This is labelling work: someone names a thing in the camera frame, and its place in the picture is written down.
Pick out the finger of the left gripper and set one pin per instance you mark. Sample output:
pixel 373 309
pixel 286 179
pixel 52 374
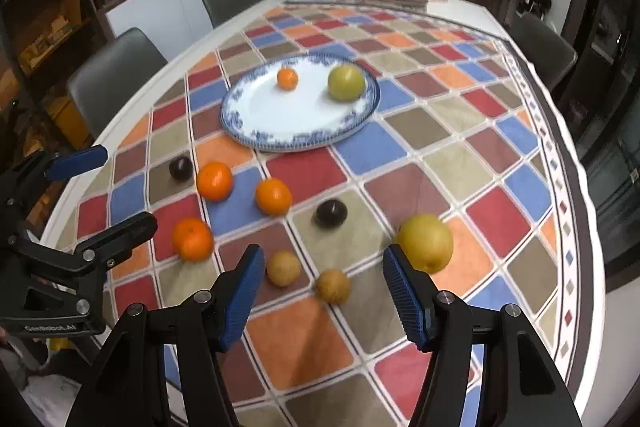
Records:
pixel 65 167
pixel 116 244

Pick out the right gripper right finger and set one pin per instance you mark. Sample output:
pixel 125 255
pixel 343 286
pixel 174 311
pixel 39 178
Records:
pixel 440 324

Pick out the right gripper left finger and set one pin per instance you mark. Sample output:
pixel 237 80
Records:
pixel 209 323

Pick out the large orange mandarin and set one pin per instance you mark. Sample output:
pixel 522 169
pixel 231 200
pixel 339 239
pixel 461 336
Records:
pixel 192 240

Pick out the small orange mandarin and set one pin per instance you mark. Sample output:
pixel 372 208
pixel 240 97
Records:
pixel 287 79

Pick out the large green pomelo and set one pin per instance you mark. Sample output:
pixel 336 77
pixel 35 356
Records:
pixel 346 83

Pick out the large yellow pear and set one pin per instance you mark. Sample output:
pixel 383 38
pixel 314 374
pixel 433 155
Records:
pixel 426 242

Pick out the small brown russet pear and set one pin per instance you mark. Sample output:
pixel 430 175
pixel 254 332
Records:
pixel 283 268

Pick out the small dark plum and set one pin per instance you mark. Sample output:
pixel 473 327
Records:
pixel 181 168

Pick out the blue white oval plate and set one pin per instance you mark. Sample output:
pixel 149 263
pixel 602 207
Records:
pixel 258 114

